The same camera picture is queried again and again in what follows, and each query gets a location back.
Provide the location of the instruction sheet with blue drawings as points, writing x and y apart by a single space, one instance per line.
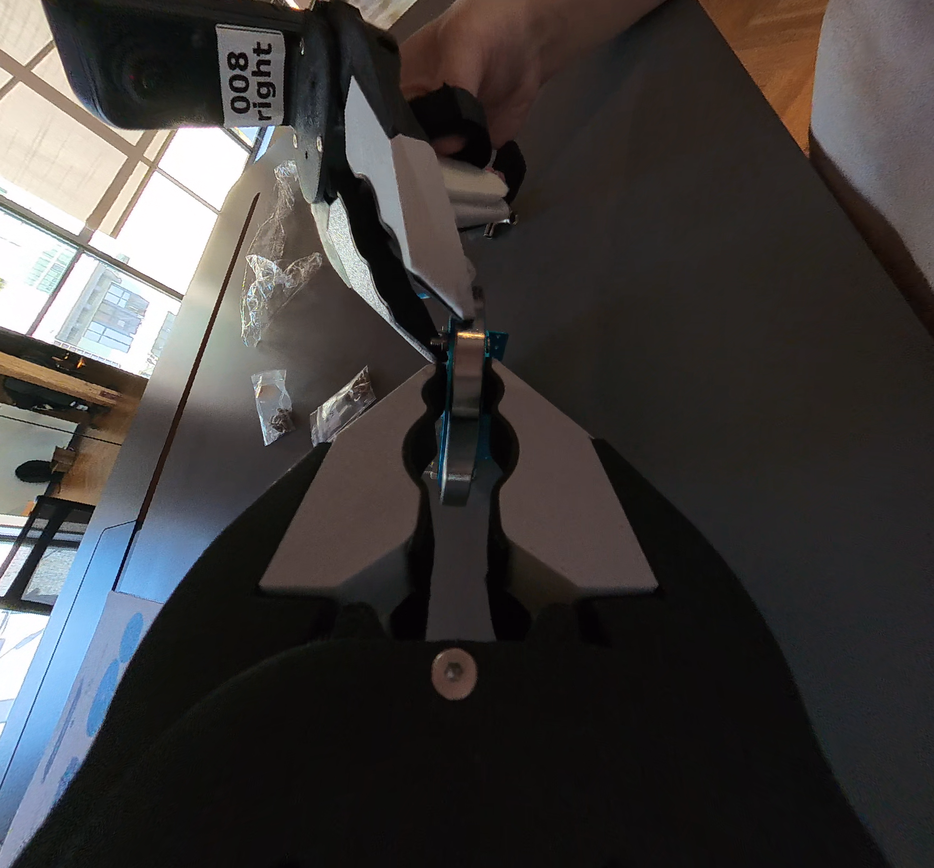
95 700

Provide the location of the blue disc with black rim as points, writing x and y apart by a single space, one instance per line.
460 430

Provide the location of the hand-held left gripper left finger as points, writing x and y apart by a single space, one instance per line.
343 510

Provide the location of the clear bag of dark screws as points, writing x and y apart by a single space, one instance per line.
274 408

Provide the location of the person's right forearm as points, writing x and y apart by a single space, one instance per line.
620 14

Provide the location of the long office table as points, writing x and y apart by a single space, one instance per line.
51 375

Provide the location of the large window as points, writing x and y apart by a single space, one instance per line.
73 226

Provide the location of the crumpled clear plastic wrap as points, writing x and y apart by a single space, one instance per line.
281 299
281 204

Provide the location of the person's right hand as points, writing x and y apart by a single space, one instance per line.
496 43

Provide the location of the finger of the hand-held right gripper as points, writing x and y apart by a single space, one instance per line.
343 240
416 211

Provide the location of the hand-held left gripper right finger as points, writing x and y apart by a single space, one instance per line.
576 510

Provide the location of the clear plastic parts bag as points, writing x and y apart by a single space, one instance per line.
343 408

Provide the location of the person's white t-shirt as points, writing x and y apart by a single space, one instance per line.
875 43

